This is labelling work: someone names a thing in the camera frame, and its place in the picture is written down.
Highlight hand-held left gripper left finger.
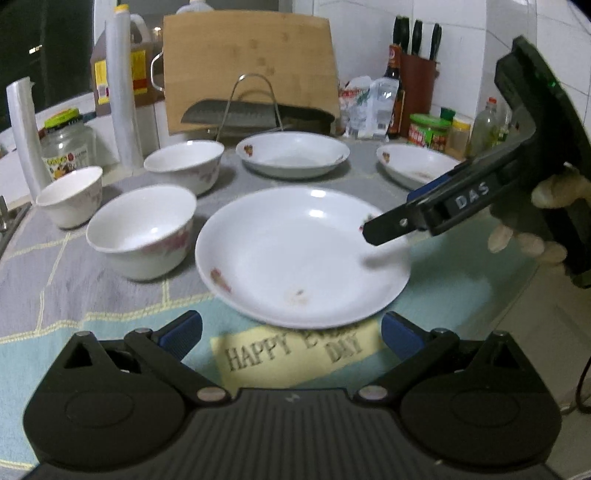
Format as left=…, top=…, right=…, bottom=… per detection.
left=60, top=310, right=232, bottom=408

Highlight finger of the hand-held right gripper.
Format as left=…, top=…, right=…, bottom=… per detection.
left=362, top=202, right=434, bottom=246
left=406, top=147, right=515, bottom=205

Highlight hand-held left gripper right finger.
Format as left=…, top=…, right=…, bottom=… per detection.
left=356, top=311, right=529, bottom=408

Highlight white floral plate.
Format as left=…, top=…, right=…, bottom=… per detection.
left=195, top=187, right=411, bottom=328
left=235, top=131, right=351, bottom=179
left=376, top=144, right=462, bottom=191

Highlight white floral bowl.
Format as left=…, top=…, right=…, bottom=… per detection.
left=86, top=185, right=198, bottom=281
left=36, top=166, right=103, bottom=230
left=144, top=141, right=225, bottom=197

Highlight person's right hand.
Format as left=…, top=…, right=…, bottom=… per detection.
left=488, top=166, right=591, bottom=265

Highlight green seasoning can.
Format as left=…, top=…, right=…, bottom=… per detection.
left=409, top=114, right=451, bottom=152

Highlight clear glass bottle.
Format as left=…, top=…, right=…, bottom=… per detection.
left=471, top=98, right=502, bottom=155

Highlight yellow-lidded spice jar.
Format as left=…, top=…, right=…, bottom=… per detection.
left=447, top=115, right=474, bottom=158

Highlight dark soy sauce bottle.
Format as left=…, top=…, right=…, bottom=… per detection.
left=385, top=44, right=406, bottom=140

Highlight clear plastic bag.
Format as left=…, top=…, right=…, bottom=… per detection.
left=368, top=78, right=400, bottom=140

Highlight brown knife block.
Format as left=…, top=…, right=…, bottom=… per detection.
left=399, top=51, right=438, bottom=139

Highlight printed plastic bag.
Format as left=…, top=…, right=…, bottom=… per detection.
left=339, top=76, right=372, bottom=138

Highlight grey and teal checked mat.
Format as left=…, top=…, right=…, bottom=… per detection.
left=0, top=134, right=539, bottom=467

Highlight steel cleaver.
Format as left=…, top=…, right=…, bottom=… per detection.
left=181, top=99, right=335, bottom=134

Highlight glass jar with green lid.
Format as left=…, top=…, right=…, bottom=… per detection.
left=41, top=108, right=98, bottom=181

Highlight bamboo cutting board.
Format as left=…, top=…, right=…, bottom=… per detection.
left=150, top=13, right=340, bottom=136

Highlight tall plastic wrap roll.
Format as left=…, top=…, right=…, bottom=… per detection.
left=105, top=4, right=144, bottom=169

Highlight short plastic wrap roll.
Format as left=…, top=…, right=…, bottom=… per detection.
left=6, top=77, right=47, bottom=197

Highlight brown cooking oil bottle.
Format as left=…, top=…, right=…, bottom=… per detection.
left=90, top=13, right=164, bottom=118

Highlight dark window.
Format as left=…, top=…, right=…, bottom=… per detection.
left=0, top=0, right=93, bottom=118

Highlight black cable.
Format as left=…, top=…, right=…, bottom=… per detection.
left=561, top=364, right=591, bottom=412

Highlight steel wire rack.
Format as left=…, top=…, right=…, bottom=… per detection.
left=205, top=74, right=345, bottom=139

